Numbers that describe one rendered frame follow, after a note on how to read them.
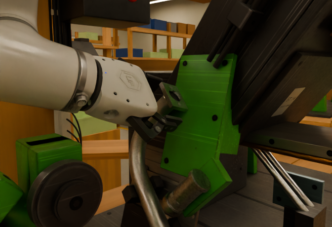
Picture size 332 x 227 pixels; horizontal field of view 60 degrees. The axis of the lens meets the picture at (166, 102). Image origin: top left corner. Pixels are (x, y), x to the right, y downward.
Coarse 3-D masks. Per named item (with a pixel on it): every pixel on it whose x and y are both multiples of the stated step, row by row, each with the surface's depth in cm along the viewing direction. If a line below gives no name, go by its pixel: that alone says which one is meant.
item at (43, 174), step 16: (64, 160) 29; (80, 160) 31; (48, 176) 27; (64, 176) 28; (80, 176) 29; (96, 176) 30; (32, 192) 27; (48, 192) 27; (64, 192) 27; (80, 192) 28; (96, 192) 31; (32, 208) 26; (48, 208) 27; (64, 208) 27; (80, 208) 28; (96, 208) 31; (48, 224) 27; (64, 224) 28; (80, 224) 30
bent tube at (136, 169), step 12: (168, 84) 51; (168, 96) 48; (180, 96) 51; (168, 108) 49; (180, 108) 48; (156, 120) 51; (132, 144) 53; (144, 144) 53; (132, 156) 53; (144, 156) 54; (132, 168) 52; (144, 168) 52; (132, 180) 52; (144, 180) 50; (144, 192) 49; (144, 204) 48; (156, 204) 48; (156, 216) 46
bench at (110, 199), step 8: (272, 152) 125; (280, 160) 114; (288, 160) 114; (296, 160) 115; (304, 160) 114; (312, 168) 106; (320, 168) 106; (328, 168) 106; (128, 184) 91; (104, 192) 85; (112, 192) 85; (120, 192) 85; (104, 200) 80; (112, 200) 80; (120, 200) 80; (104, 208) 76
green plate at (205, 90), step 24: (192, 72) 50; (216, 72) 47; (192, 96) 49; (216, 96) 46; (192, 120) 48; (216, 120) 45; (168, 144) 51; (192, 144) 48; (216, 144) 44; (168, 168) 50; (192, 168) 47
